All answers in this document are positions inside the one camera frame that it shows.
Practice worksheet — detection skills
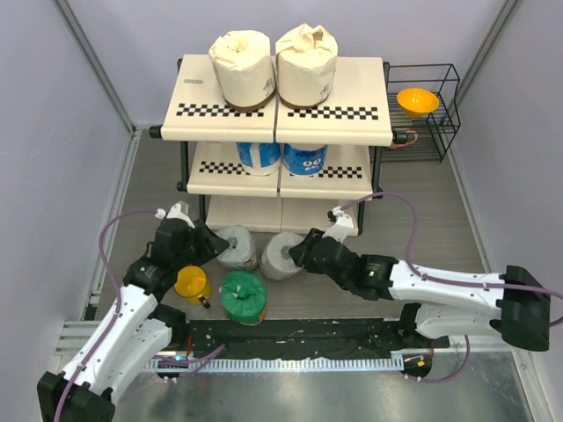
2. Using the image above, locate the cream roll with brown band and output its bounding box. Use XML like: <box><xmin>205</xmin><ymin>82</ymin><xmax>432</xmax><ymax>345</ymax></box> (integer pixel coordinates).
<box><xmin>208</xmin><ymin>30</ymin><xmax>276</xmax><ymax>112</ymax></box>

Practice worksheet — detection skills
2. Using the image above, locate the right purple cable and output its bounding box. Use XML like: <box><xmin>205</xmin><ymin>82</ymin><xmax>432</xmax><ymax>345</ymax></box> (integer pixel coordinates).
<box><xmin>340</xmin><ymin>191</ymin><xmax>563</xmax><ymax>383</ymax></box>

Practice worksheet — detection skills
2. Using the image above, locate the yellow cup with handle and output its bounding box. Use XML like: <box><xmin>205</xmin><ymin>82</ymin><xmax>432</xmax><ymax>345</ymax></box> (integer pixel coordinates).
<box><xmin>173</xmin><ymin>266</ymin><xmax>213</xmax><ymax>309</ymax></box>

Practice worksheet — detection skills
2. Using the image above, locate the blue roll front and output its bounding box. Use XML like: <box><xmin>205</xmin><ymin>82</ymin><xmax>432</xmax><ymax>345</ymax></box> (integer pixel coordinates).
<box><xmin>283</xmin><ymin>143</ymin><xmax>327</xmax><ymax>176</ymax></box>

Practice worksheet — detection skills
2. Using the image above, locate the pink object in rack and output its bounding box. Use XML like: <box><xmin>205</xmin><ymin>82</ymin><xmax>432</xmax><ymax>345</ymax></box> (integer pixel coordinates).
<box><xmin>389</xmin><ymin>128</ymin><xmax>419</xmax><ymax>149</ymax></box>

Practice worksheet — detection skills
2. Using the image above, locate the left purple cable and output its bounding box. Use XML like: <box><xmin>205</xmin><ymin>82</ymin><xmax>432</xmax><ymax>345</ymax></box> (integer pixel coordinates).
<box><xmin>52</xmin><ymin>209</ymin><xmax>225</xmax><ymax>422</ymax></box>

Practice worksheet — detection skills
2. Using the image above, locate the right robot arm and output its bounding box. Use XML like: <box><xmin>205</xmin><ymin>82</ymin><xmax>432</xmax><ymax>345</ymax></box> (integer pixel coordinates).
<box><xmin>287</xmin><ymin>229</ymin><xmax>552</xmax><ymax>352</ymax></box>

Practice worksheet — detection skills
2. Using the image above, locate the grey paper roll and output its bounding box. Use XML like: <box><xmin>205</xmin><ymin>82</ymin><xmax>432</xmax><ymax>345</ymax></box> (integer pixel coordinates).
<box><xmin>216</xmin><ymin>225</ymin><xmax>259</xmax><ymax>272</ymax></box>
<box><xmin>260</xmin><ymin>232</ymin><xmax>304</xmax><ymax>280</ymax></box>

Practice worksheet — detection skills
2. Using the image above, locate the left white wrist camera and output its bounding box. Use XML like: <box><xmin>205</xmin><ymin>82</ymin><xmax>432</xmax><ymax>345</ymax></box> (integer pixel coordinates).
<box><xmin>155</xmin><ymin>200</ymin><xmax>195</xmax><ymax>229</ymax></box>

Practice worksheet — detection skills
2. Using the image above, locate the cream three-tier checkered shelf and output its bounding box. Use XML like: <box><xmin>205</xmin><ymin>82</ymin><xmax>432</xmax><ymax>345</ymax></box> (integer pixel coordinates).
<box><xmin>150</xmin><ymin>55</ymin><xmax>394</xmax><ymax>233</ymax></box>

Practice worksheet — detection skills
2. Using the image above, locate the white slotted cable duct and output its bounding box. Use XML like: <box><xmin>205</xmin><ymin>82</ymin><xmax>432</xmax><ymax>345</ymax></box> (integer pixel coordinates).
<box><xmin>147</xmin><ymin>355</ymin><xmax>405</xmax><ymax>373</ymax></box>

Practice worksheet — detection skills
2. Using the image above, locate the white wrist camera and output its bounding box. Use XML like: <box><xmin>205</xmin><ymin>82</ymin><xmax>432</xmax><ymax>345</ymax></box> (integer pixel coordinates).
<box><xmin>322</xmin><ymin>207</ymin><xmax>355</xmax><ymax>243</ymax></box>
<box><xmin>155</xmin><ymin>200</ymin><xmax>195</xmax><ymax>229</ymax></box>

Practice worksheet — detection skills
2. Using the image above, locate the purple cable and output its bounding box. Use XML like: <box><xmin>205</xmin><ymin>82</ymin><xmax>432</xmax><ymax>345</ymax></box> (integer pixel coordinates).
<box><xmin>340</xmin><ymin>191</ymin><xmax>563</xmax><ymax>383</ymax></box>
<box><xmin>52</xmin><ymin>209</ymin><xmax>225</xmax><ymax>422</ymax></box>

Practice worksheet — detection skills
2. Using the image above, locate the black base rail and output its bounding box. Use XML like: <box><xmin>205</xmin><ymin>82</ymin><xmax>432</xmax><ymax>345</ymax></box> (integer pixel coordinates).
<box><xmin>172</xmin><ymin>318</ymin><xmax>450</xmax><ymax>360</ymax></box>

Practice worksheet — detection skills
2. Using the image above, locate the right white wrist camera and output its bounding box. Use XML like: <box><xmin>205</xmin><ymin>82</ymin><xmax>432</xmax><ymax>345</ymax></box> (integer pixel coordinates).
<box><xmin>322</xmin><ymin>207</ymin><xmax>355</xmax><ymax>243</ymax></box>

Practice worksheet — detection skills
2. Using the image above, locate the green wrapped paper roll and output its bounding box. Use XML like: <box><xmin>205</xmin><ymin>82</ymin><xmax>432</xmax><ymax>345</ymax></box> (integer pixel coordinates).
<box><xmin>220</xmin><ymin>271</ymin><xmax>267</xmax><ymax>325</ymax></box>

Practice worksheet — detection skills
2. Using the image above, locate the black wire basket rack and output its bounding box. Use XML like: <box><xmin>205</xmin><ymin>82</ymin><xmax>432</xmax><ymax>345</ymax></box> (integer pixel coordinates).
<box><xmin>369</xmin><ymin>63</ymin><xmax>461</xmax><ymax>164</ymax></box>

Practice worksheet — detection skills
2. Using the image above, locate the cream paper roll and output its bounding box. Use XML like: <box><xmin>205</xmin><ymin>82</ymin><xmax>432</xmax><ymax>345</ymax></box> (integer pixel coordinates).
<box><xmin>274</xmin><ymin>24</ymin><xmax>338</xmax><ymax>108</ymax></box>

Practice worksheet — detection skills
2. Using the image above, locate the yellow bowl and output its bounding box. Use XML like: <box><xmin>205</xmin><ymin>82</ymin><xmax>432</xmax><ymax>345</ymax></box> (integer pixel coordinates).
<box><xmin>396</xmin><ymin>88</ymin><xmax>440</xmax><ymax>118</ymax></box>

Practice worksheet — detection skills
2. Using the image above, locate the blue roll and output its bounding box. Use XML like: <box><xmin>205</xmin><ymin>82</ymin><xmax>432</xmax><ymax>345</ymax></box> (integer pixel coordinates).
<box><xmin>283</xmin><ymin>143</ymin><xmax>327</xmax><ymax>176</ymax></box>
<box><xmin>237</xmin><ymin>142</ymin><xmax>282</xmax><ymax>176</ymax></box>

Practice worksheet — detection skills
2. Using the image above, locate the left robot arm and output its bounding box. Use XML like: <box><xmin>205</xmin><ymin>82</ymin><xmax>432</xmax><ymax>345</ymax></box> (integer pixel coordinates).
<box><xmin>37</xmin><ymin>218</ymin><xmax>229</xmax><ymax>421</ymax></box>

